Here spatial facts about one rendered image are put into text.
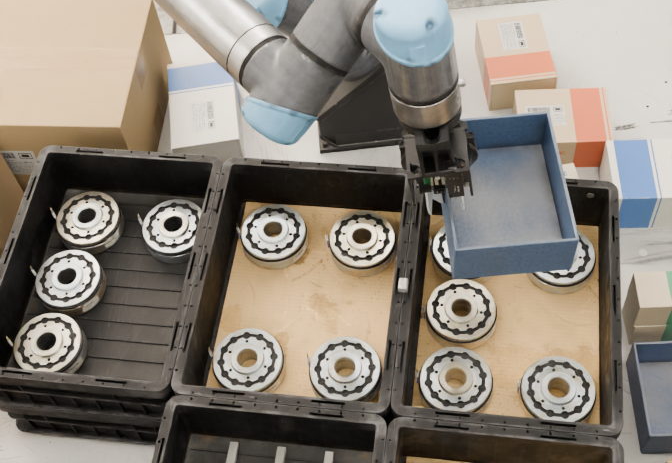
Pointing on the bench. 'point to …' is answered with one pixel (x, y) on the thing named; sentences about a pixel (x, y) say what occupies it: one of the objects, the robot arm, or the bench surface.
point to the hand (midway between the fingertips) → (445, 190)
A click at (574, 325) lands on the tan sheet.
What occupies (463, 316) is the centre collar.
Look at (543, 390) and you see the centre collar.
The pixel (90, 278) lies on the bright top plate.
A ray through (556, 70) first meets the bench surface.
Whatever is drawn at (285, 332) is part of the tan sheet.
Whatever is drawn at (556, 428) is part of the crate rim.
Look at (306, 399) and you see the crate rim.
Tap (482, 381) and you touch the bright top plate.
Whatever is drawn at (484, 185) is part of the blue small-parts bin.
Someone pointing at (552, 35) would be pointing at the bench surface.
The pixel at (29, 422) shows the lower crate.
